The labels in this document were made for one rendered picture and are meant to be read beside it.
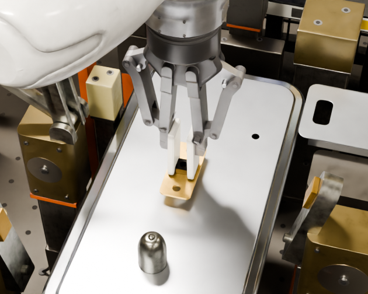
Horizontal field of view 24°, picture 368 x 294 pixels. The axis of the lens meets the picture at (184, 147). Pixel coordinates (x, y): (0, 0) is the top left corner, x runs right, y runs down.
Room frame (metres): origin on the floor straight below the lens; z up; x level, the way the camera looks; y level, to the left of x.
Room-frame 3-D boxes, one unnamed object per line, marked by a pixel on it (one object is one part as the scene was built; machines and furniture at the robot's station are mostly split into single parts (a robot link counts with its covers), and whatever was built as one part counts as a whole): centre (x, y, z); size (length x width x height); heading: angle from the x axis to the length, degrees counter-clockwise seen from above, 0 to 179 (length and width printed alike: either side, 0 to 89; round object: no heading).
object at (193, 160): (0.65, -0.01, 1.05); 0.03 x 0.01 x 0.07; 164
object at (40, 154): (0.70, 0.17, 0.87); 0.10 x 0.07 x 0.35; 74
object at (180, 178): (0.65, 0.00, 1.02); 0.08 x 0.04 x 0.01; 164
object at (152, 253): (0.53, 0.03, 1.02); 0.03 x 0.03 x 0.07
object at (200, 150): (0.65, -0.03, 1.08); 0.03 x 0.01 x 0.05; 74
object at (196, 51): (0.65, 0.00, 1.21); 0.08 x 0.07 x 0.09; 74
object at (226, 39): (0.90, -0.08, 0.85); 0.12 x 0.03 x 0.30; 74
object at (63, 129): (0.67, 0.14, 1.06); 0.03 x 0.01 x 0.03; 74
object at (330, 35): (0.88, -0.20, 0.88); 0.08 x 0.08 x 0.36; 74
